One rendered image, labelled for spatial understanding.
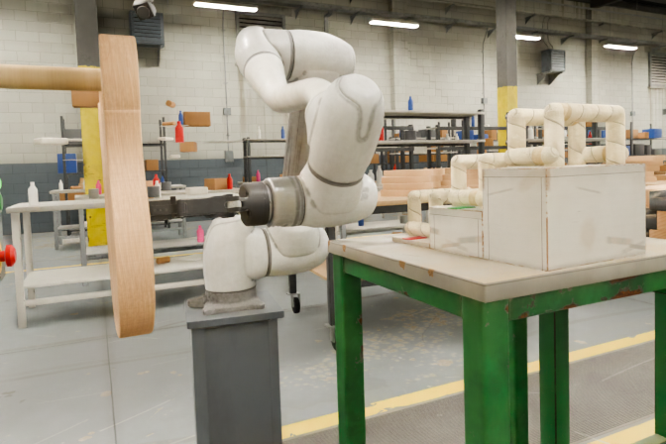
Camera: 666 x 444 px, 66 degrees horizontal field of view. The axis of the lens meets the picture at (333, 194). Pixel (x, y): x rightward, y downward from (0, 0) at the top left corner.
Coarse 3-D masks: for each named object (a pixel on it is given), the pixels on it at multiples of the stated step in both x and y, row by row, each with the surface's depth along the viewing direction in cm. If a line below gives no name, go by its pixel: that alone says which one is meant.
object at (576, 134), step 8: (568, 128) 103; (576, 128) 101; (584, 128) 102; (568, 136) 103; (576, 136) 102; (584, 136) 102; (568, 144) 103; (576, 144) 102; (584, 144) 102; (568, 152) 103; (576, 152) 102; (568, 160) 104; (576, 160) 102
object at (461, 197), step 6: (450, 192) 109; (456, 192) 107; (462, 192) 106; (468, 192) 104; (474, 192) 103; (480, 192) 101; (450, 198) 108; (456, 198) 107; (462, 198) 105; (468, 198) 104; (474, 198) 102; (480, 198) 101; (462, 204) 107; (468, 204) 105; (474, 204) 103; (480, 204) 101
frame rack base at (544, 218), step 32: (512, 192) 90; (544, 192) 84; (576, 192) 87; (608, 192) 91; (640, 192) 96; (512, 224) 90; (544, 224) 84; (576, 224) 87; (608, 224) 91; (640, 224) 96; (512, 256) 91; (544, 256) 85; (576, 256) 88; (608, 256) 92
